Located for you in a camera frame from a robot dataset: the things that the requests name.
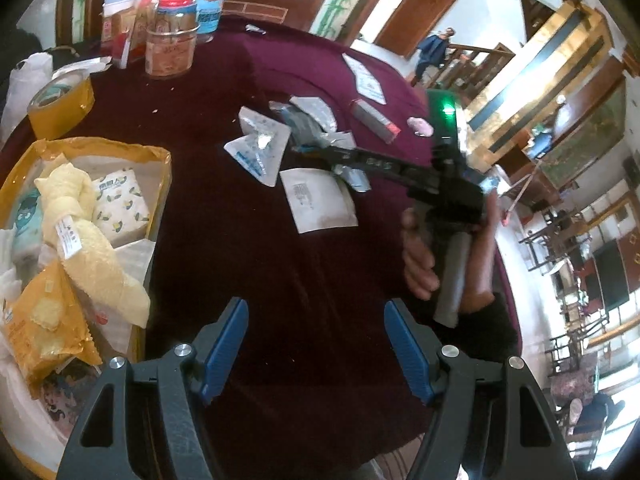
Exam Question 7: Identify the wooden sideboard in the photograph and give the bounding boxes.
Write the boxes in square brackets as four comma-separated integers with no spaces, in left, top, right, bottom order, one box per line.
[222,0,321,26]

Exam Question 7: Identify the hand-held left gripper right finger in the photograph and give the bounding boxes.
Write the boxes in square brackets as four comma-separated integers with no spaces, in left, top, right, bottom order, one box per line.
[384,298,577,480]

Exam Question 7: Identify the glass jar with orange contents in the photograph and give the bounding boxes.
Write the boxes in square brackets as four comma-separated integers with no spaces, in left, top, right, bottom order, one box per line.
[144,0,199,81]

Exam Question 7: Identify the black screen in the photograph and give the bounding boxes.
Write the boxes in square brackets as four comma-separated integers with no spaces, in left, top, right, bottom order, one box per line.
[592,239,632,312]

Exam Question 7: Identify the blue foil sachet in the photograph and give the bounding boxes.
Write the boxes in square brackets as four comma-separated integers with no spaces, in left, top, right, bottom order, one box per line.
[269,101,327,154]

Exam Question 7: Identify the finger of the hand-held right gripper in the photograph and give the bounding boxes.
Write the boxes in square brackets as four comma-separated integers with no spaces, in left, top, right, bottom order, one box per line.
[292,141,442,200]

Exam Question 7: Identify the orange snack packet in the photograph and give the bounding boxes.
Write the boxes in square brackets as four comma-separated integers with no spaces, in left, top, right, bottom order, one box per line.
[1,259,104,402]

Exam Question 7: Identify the wooden stair railing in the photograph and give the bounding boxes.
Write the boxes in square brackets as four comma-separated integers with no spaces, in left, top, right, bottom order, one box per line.
[436,42,517,107]

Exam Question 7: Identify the white plastic bag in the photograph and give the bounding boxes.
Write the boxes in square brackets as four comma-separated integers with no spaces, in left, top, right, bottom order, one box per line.
[0,52,54,132]

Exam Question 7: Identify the person's right forearm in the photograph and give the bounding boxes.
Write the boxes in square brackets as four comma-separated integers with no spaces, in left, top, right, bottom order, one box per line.
[457,290,522,363]

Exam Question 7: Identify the grey box with red end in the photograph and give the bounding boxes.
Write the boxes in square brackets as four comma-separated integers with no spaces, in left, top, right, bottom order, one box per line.
[349,99,402,143]

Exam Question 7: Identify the lemon print tissue pack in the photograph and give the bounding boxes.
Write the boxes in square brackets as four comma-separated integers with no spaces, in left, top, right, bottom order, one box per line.
[91,166,152,249]

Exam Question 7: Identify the cardboard box with yellow tape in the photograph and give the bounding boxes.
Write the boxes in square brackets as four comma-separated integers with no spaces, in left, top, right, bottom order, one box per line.
[0,136,174,480]

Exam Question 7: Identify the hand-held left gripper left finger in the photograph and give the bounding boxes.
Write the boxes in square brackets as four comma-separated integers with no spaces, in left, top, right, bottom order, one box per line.
[56,297,250,480]

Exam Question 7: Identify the plastic bottle with blue label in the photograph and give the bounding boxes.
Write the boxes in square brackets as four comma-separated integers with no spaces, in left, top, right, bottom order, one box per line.
[194,0,234,44]

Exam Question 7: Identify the orange boxed goods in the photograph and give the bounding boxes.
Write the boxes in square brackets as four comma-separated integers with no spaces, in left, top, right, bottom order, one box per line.
[101,0,152,70]

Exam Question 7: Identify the yellow tape roll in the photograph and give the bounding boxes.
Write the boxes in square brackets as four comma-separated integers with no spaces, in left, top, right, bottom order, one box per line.
[26,70,96,141]

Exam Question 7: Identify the white sachet with blue print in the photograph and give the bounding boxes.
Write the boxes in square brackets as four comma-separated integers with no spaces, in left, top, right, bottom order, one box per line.
[223,106,293,189]

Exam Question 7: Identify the white square sachet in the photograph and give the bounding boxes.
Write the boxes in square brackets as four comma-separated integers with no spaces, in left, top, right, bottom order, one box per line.
[278,166,360,235]

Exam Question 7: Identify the blue wipes pack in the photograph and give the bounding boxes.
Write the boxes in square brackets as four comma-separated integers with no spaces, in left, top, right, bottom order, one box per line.
[11,186,47,262]

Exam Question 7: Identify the yellow towel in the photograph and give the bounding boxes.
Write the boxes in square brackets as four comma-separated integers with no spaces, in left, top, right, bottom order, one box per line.
[34,161,152,329]

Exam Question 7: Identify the white zip bag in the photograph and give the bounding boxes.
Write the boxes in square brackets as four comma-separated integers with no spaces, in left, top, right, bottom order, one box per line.
[87,236,157,357]

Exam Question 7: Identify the white paper sachet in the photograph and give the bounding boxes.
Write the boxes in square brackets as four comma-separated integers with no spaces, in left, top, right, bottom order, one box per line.
[354,72,387,106]
[342,52,372,78]

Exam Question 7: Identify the person's right hand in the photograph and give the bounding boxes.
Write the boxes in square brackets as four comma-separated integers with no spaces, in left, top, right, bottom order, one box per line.
[401,191,502,312]

